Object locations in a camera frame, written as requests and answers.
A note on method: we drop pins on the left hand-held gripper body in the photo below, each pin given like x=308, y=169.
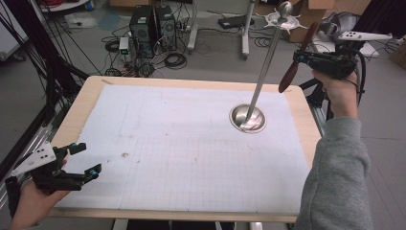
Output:
x=41, y=158

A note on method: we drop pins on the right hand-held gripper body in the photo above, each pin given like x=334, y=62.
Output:
x=335, y=62

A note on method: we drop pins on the brown wooden spoon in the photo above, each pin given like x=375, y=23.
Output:
x=292, y=73

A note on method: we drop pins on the metal stand with hooks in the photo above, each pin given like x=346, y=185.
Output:
x=252, y=119

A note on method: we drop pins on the person's right hand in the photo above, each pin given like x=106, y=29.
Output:
x=340, y=96

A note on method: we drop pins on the person's left hand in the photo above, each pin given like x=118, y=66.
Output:
x=35, y=207

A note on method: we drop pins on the white foam board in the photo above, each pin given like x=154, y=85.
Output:
x=372, y=51

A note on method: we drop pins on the grey helmet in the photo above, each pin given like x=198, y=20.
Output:
x=341, y=20

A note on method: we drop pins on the open cardboard box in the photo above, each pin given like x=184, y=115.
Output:
x=322, y=6

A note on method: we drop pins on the white stand leg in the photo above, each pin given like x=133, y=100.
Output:
x=246, y=35
x=192, y=32

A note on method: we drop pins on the small cardboard box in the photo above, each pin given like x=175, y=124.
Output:
x=399, y=56

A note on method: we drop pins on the flat black device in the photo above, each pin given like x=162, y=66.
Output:
x=233, y=21

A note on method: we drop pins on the white grid paper mat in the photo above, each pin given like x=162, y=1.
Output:
x=178, y=134

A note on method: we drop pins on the small box with green light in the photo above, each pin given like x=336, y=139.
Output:
x=124, y=48

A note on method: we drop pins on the large black computer tower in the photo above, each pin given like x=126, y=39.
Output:
x=142, y=30

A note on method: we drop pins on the slim black computer tower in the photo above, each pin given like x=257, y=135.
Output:
x=166, y=27

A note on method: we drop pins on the aluminium rail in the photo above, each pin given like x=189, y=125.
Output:
x=318, y=121
x=28, y=143

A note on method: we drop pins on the black metal frame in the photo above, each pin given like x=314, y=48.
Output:
x=48, y=64
x=367, y=16

